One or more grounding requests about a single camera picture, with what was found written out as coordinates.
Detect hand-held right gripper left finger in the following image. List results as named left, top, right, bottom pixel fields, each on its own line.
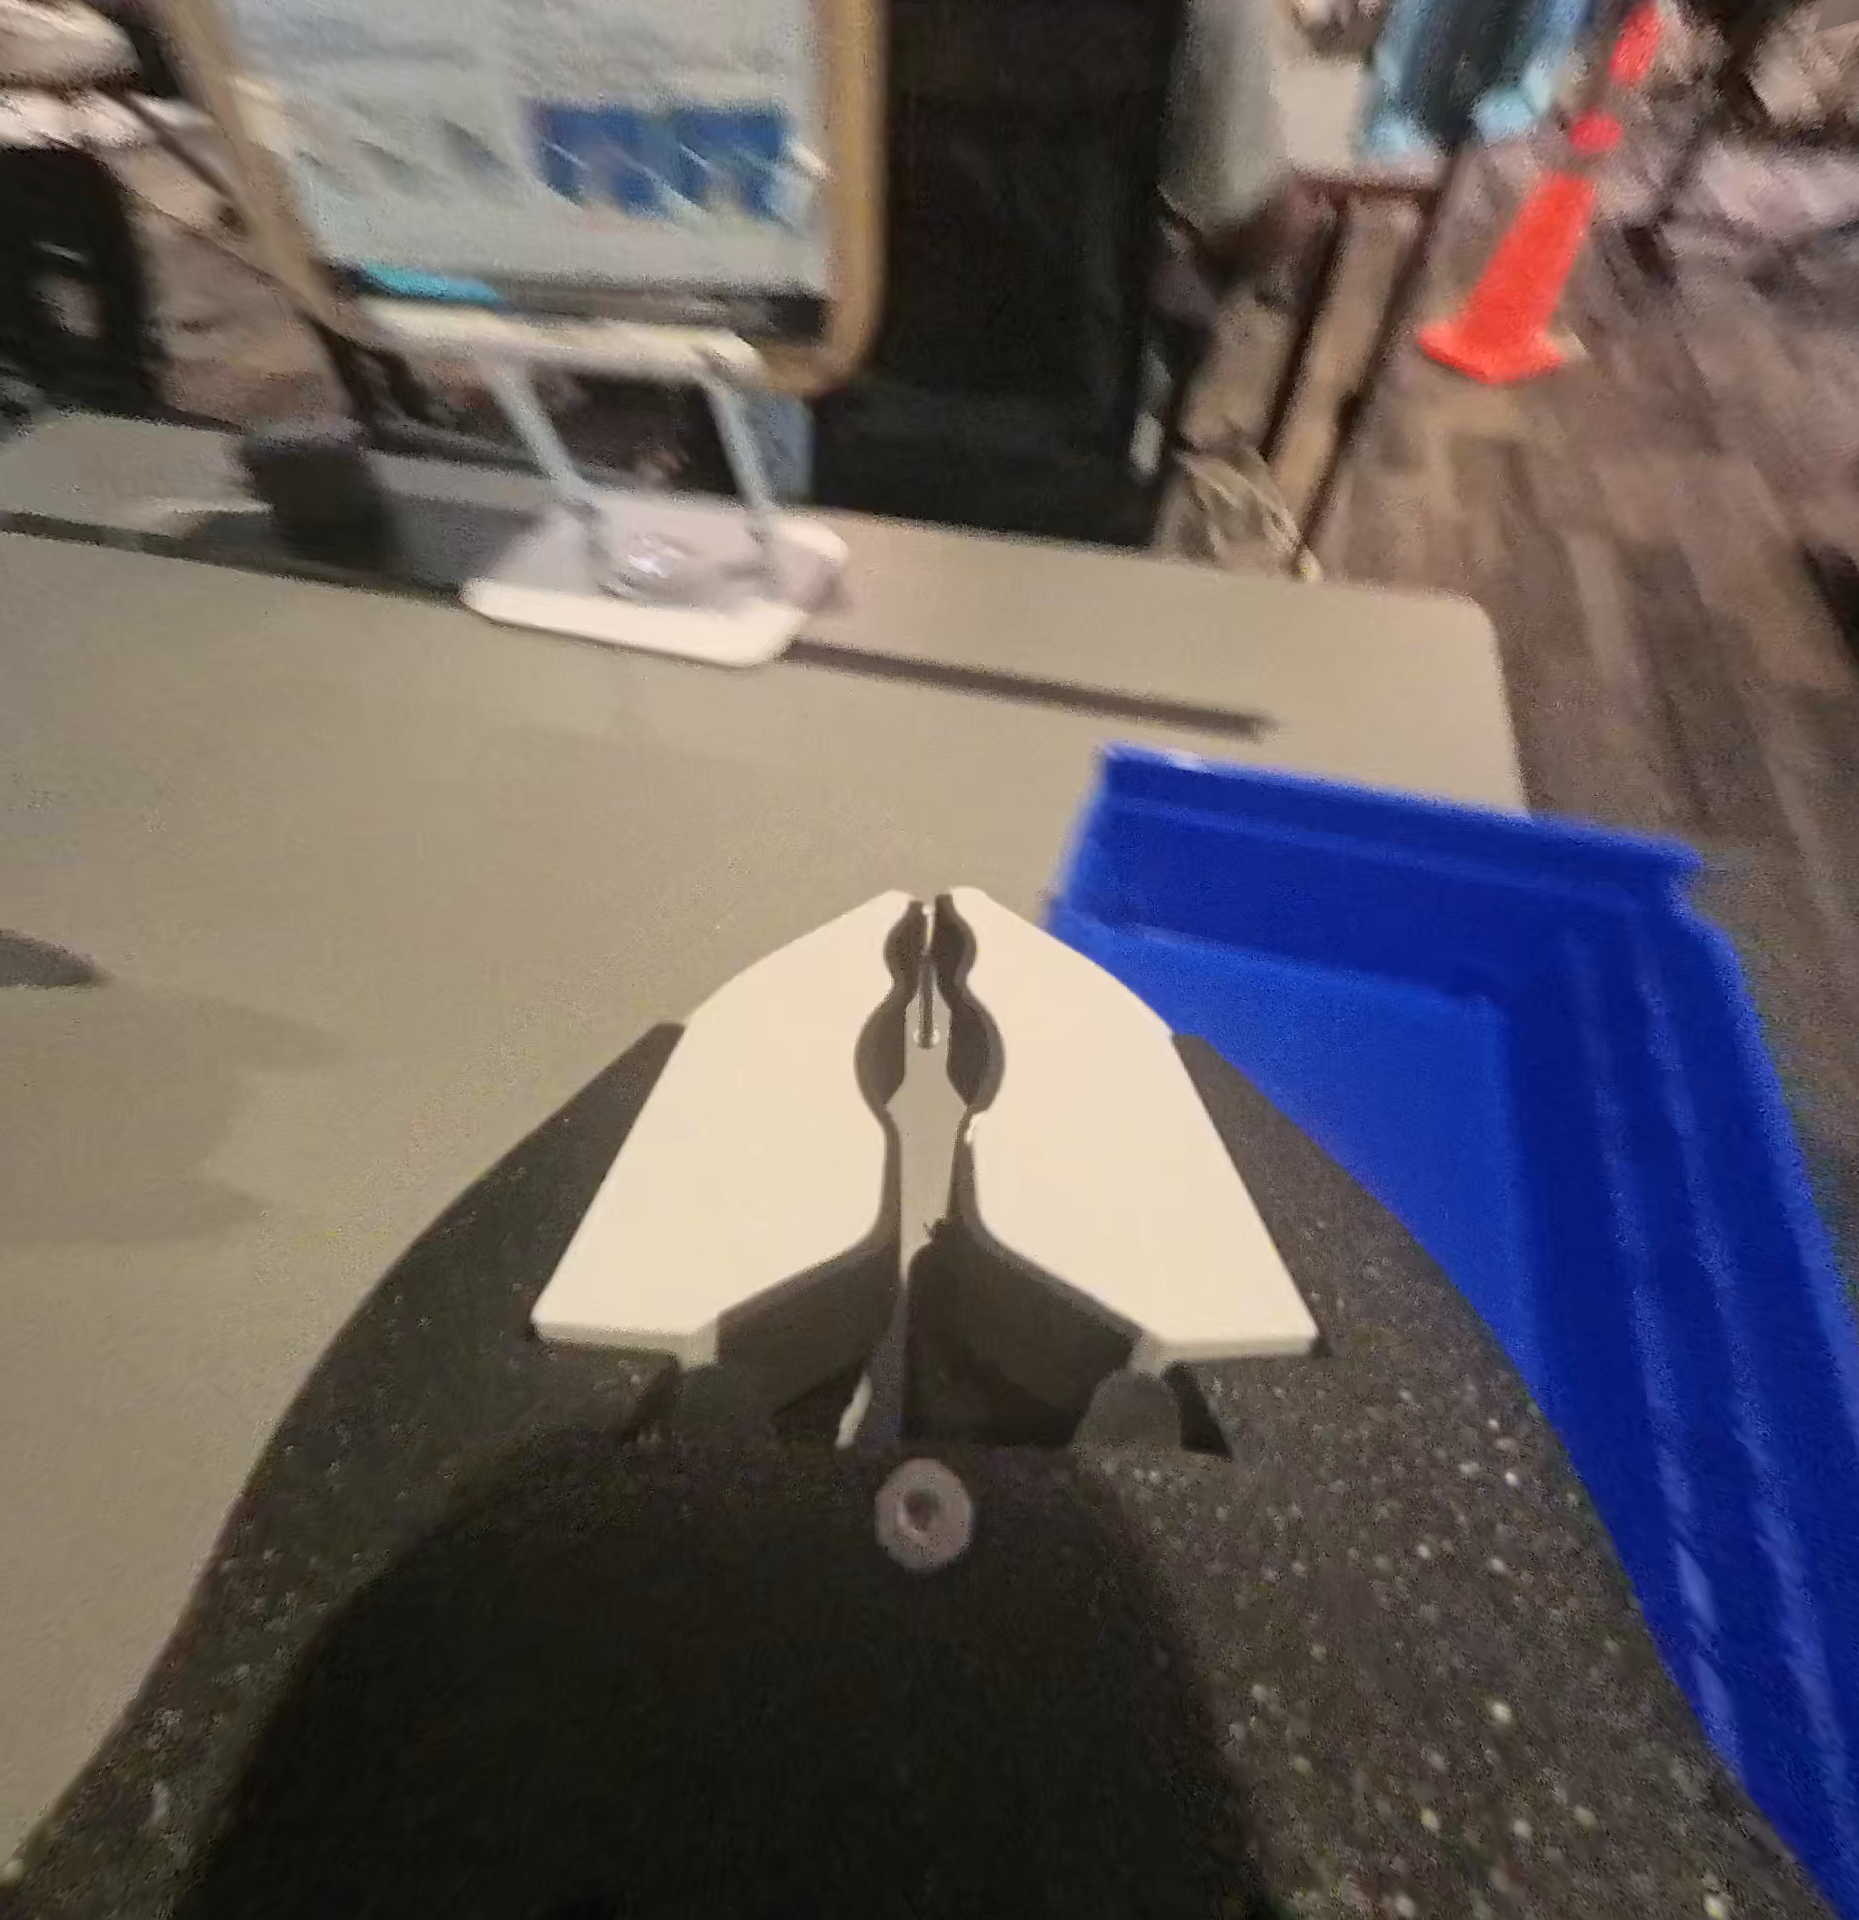
left=529, top=888, right=928, bottom=1451

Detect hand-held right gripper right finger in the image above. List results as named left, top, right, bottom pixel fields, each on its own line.
left=904, top=886, right=1324, bottom=1449

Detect blue plastic bin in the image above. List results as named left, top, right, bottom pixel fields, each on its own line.
left=1042, top=741, right=1859, bottom=1920

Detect white tablet stand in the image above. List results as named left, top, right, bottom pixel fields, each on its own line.
left=353, top=292, right=853, bottom=672

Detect black power adapter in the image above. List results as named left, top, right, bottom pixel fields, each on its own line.
left=241, top=417, right=395, bottom=560

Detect orange traffic cone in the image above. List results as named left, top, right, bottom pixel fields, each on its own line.
left=1412, top=0, right=1641, bottom=387

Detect instruction sign board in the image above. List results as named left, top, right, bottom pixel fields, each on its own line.
left=208, top=0, right=891, bottom=405

